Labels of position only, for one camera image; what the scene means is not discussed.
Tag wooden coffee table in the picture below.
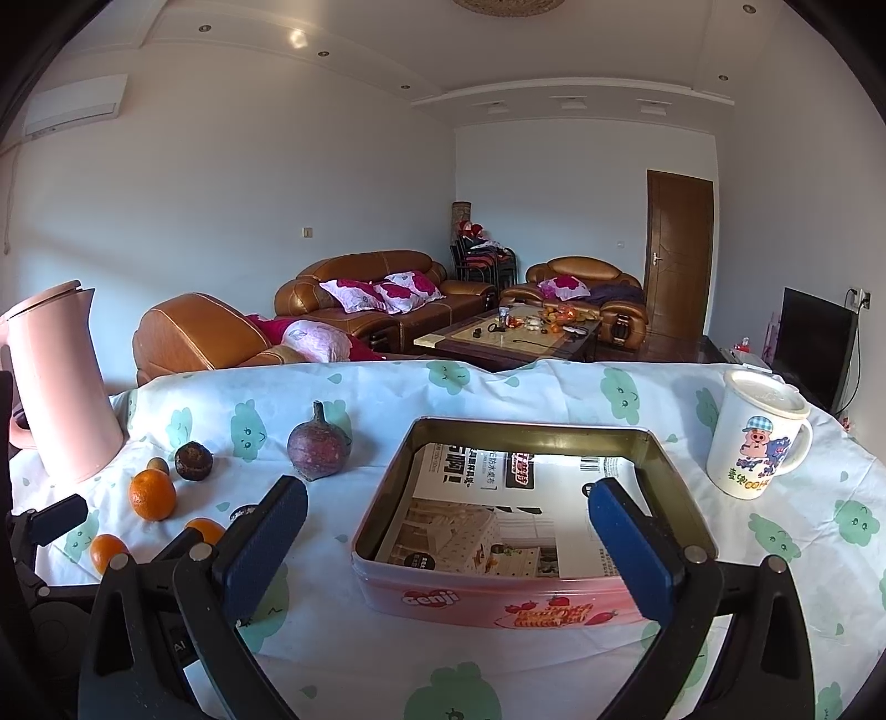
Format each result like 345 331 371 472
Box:
413 303 602 372

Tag dark brown mangosteen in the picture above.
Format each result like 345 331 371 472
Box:
174 441 213 481

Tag small orange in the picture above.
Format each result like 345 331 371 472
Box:
185 517 225 546

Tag pink electric kettle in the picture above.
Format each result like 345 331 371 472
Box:
2 280 125 485

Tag large orange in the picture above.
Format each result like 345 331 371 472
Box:
129 468 177 522

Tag pink floral cushion right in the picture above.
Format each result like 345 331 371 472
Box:
373 270 445 315

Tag small yellow-brown longan fruit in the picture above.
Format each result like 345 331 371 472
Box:
146 457 171 480

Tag paper leaflet in tin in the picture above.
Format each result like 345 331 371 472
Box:
375 443 649 579

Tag brown leather armchair near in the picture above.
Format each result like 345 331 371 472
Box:
132 292 389 385

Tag brown wooden door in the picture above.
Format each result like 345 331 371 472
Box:
644 169 715 341

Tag brown leather armchair far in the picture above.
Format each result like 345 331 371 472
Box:
500 256 649 351

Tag stacked dark chairs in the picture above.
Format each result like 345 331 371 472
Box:
451 235 517 290

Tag white cartoon pig mug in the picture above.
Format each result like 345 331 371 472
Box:
706 368 812 500

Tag pink floral cushion left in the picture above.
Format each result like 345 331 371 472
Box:
320 279 389 315

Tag pink floral cushion far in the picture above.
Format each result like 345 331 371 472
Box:
538 275 590 303

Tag large purple round fruit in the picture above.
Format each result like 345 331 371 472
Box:
287 400 352 481

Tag brown leather armchair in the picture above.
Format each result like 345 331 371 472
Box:
132 292 389 385
500 256 649 351

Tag brown leather three-seat sofa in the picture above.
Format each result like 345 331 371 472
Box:
274 249 498 352

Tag cloud print tablecloth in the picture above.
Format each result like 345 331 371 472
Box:
11 360 884 718

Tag pink floral cushion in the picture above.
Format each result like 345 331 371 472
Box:
373 270 445 315
320 279 389 315
538 275 590 303

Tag pink biscuit tin box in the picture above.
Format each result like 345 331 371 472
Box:
352 417 718 629

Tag white air conditioner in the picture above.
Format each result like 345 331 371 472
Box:
23 74 129 140

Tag pink pillow on armchair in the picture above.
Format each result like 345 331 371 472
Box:
282 320 352 364

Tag black television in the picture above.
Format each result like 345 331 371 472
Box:
770 288 858 415

